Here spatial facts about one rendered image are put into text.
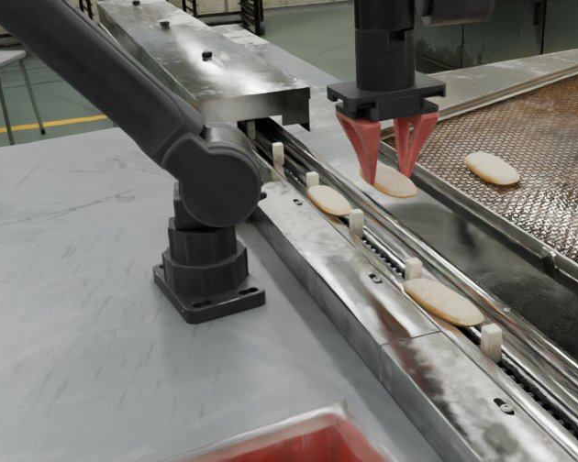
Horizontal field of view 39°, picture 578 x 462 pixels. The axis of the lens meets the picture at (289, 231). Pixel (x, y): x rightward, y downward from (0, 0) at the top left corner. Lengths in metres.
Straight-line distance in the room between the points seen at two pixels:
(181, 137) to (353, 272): 0.21
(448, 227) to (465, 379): 0.39
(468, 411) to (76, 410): 0.32
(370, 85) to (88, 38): 0.26
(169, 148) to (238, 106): 0.49
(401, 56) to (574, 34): 3.17
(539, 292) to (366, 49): 0.30
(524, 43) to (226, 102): 3.12
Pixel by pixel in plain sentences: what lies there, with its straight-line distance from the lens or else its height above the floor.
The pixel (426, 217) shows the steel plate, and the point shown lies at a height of 0.82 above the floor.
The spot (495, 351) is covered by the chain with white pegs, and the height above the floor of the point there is 0.85.
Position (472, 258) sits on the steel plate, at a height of 0.82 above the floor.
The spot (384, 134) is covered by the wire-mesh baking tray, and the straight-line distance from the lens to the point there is 1.10.
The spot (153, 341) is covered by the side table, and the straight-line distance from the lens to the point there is 0.79.
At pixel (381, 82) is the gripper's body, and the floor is 1.04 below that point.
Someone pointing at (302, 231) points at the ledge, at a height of 0.86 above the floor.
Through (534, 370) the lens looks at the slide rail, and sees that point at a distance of 0.68.
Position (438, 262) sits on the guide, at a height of 0.86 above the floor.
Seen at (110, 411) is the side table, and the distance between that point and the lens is 0.70.
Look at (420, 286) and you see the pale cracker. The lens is 0.77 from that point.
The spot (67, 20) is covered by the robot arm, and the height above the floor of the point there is 1.11.
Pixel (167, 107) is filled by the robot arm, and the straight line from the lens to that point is 0.76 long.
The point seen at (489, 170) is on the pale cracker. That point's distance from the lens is 0.94.
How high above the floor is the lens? 1.22
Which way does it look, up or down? 24 degrees down
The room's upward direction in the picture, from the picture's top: 3 degrees counter-clockwise
